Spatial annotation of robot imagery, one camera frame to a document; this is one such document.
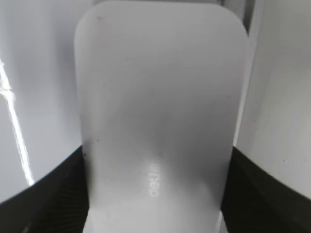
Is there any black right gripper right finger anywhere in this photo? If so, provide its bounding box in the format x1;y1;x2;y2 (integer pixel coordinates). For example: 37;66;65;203
221;148;311;233

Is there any white board with grey frame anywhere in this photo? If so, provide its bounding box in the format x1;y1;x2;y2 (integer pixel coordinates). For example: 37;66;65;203
0;0;311;233

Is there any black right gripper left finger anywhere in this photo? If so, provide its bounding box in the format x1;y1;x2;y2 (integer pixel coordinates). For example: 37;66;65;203
0;147;89;233

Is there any white whiteboard eraser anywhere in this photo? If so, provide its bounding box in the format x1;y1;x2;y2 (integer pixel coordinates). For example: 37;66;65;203
74;0;248;233

